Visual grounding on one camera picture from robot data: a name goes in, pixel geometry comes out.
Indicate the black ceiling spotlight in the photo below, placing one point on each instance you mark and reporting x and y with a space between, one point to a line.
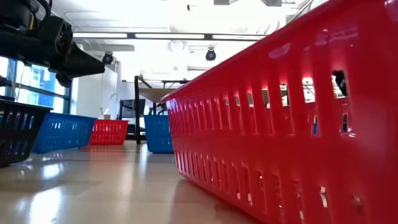
210 55
107 58

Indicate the small cardboard box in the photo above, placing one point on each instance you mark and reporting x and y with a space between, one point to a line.
107 117

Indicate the long ceiling light bar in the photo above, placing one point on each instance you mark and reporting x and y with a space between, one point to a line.
168 36

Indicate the large glass window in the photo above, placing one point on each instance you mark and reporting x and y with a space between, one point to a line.
40 81

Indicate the wooden shelf with black legs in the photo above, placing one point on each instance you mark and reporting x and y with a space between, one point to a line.
154 93

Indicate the dark ceiling box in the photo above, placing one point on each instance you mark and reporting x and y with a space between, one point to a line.
271 2
221 2

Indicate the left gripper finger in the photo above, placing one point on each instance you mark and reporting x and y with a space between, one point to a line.
64 80
84 65

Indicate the red plastic slotted basket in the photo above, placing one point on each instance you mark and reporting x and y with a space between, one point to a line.
280 146
109 133

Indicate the black plastic slotted basket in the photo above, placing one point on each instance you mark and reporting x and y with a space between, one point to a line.
18 140

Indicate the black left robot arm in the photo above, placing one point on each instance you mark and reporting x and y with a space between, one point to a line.
15 40

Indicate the black computer monitor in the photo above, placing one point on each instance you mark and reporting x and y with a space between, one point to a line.
130 107

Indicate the blue plastic slotted basket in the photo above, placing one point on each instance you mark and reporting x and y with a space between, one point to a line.
62 137
158 133
315 126

